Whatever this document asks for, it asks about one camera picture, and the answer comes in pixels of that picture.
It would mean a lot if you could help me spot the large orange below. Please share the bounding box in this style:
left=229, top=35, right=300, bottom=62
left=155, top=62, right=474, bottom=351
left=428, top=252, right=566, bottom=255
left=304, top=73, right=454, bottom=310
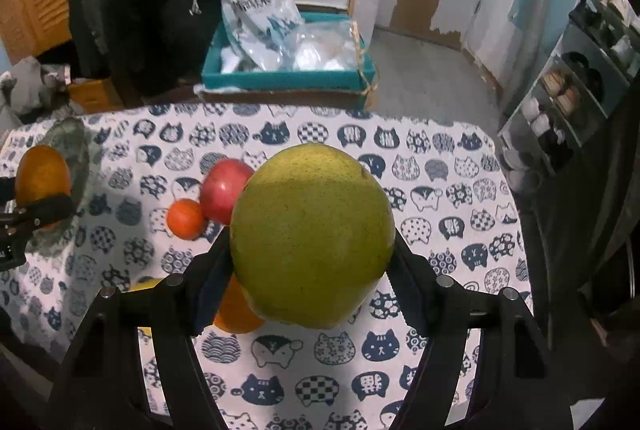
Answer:
left=214, top=275, right=265, bottom=335
left=14, top=145, right=70, bottom=231

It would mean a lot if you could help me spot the red apple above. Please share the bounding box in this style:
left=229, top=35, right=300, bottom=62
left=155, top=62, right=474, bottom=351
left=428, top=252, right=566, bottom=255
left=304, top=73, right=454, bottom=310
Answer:
left=200, top=159, right=254, bottom=225

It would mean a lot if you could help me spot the green-yellow pear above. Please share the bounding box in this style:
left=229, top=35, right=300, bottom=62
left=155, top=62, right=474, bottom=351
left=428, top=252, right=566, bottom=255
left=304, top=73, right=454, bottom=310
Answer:
left=230, top=144, right=396, bottom=329

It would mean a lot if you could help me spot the green glass plate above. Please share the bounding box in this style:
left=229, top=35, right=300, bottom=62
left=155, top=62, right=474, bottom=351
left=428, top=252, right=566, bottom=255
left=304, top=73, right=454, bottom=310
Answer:
left=26, top=117, right=89, bottom=257

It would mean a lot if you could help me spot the grey clothes pile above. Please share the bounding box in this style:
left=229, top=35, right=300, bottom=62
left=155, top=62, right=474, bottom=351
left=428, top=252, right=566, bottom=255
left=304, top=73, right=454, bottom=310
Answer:
left=1, top=56, right=72, bottom=131

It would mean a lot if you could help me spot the small mandarin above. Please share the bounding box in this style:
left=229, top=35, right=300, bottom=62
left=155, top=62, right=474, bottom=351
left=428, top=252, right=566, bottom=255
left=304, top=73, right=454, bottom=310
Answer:
left=166, top=199, right=207, bottom=240

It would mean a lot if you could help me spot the cat pattern tablecloth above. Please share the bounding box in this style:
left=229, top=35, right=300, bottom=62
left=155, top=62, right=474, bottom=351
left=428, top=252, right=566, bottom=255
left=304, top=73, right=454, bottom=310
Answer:
left=1, top=104, right=530, bottom=429

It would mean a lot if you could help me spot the grey shoe rack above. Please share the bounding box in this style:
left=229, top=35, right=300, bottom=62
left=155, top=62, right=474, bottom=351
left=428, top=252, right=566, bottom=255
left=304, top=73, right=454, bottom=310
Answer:
left=499, top=0, right=639, bottom=194

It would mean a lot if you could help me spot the clear plastic bag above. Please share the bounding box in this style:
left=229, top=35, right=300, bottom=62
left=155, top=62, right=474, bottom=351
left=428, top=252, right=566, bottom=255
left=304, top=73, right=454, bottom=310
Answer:
left=284, top=20, right=363, bottom=71

